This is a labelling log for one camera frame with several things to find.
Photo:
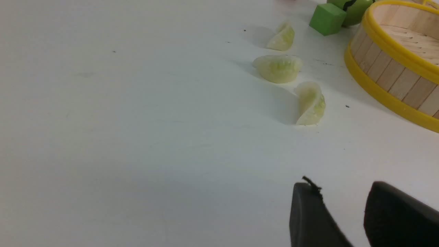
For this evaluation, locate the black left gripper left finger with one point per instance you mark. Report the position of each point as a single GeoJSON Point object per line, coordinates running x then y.
{"type": "Point", "coordinates": [310, 223]}

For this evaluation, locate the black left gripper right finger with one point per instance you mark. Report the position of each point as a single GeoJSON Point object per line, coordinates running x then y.
{"type": "Point", "coordinates": [393, 218]}

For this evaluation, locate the green dumpling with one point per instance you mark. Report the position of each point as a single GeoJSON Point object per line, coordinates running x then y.
{"type": "Point", "coordinates": [311, 103]}
{"type": "Point", "coordinates": [283, 39]}
{"type": "Point", "coordinates": [278, 68]}

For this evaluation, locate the bamboo steamer tray yellow rim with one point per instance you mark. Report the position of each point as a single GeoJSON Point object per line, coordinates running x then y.
{"type": "Point", "coordinates": [393, 56]}

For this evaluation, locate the green cube block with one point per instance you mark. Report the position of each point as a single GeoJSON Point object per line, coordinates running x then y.
{"type": "Point", "coordinates": [327, 19]}

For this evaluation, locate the green watermelon toy ball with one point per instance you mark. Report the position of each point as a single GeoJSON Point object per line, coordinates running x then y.
{"type": "Point", "coordinates": [354, 10]}

